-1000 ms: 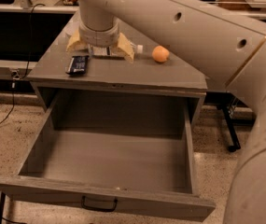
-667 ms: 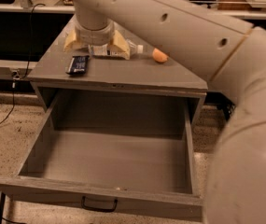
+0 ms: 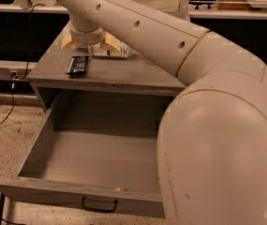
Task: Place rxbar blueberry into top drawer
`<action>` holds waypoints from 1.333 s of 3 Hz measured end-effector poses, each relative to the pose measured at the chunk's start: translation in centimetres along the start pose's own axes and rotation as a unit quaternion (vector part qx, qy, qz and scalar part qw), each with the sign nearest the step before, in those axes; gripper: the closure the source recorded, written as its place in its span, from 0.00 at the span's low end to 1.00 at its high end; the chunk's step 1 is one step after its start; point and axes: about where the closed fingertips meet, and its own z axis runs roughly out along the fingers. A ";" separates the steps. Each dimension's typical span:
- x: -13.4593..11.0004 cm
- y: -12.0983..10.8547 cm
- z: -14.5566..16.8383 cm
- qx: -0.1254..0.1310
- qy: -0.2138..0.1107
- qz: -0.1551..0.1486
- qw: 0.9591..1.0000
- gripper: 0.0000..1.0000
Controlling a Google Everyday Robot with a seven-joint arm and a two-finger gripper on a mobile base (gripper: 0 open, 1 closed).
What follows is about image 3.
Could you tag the clear plastic water bottle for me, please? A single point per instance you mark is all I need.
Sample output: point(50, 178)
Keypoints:
point(123, 52)

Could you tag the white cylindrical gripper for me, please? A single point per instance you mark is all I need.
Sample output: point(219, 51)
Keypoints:
point(86, 37)

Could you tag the grey open top drawer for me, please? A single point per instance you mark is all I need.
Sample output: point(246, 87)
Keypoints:
point(96, 145)

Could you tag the black drawer handle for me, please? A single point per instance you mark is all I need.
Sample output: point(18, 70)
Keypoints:
point(98, 206)

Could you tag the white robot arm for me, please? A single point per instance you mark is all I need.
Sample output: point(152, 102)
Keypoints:
point(212, 139)

